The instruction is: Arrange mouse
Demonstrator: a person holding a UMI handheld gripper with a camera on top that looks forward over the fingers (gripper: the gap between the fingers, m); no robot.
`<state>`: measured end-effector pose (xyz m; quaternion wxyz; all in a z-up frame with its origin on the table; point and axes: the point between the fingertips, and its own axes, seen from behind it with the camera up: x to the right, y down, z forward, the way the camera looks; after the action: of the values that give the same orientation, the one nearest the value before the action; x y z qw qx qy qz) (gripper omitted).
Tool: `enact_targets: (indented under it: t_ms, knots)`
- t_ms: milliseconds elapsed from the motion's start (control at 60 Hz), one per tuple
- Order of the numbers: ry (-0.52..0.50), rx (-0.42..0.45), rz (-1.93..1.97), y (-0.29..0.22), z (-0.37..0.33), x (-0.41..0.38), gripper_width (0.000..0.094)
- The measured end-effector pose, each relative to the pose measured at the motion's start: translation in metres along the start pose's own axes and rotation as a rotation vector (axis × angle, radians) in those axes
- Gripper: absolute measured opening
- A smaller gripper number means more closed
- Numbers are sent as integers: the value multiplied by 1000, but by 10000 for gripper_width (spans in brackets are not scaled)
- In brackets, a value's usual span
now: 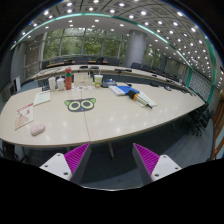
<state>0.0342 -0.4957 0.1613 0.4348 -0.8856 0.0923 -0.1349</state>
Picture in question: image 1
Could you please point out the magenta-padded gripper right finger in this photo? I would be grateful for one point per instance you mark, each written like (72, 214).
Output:
(146, 158)

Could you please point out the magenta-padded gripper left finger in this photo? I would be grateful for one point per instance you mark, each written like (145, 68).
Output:
(77, 156)

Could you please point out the pink computer mouse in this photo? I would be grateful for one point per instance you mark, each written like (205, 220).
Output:
(37, 129)

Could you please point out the cat face mouse pad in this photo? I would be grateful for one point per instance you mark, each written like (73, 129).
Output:
(80, 105)

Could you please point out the white paper sheet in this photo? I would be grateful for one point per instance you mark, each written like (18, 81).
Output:
(148, 99)

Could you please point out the black and yellow microphone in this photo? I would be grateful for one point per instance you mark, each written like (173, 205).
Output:
(134, 95)

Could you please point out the red and white magazine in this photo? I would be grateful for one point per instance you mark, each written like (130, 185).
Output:
(24, 116)

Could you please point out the white paper booklet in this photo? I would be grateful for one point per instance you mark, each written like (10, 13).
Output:
(42, 98)

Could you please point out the colourful printed leaflet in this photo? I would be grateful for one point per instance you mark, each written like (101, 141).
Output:
(82, 88)

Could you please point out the white lidded mug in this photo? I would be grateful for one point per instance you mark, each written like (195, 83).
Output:
(60, 84)

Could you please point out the black desk microphone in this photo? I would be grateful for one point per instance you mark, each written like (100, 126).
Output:
(45, 88)

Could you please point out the red drink bottle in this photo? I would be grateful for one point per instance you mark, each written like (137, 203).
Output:
(68, 80)

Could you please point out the beige cardboard box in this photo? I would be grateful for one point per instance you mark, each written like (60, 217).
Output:
(82, 79)

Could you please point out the green and white paper cup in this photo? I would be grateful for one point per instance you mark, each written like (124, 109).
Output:
(98, 81)

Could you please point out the long curved conference table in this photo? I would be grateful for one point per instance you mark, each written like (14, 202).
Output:
(110, 70)

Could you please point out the white floor appliance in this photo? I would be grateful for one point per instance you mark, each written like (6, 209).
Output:
(17, 83)

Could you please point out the group of office chairs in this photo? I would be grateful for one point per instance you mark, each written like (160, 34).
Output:
(110, 61)

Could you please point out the group of ceiling lights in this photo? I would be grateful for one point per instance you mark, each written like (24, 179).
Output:
(143, 13)

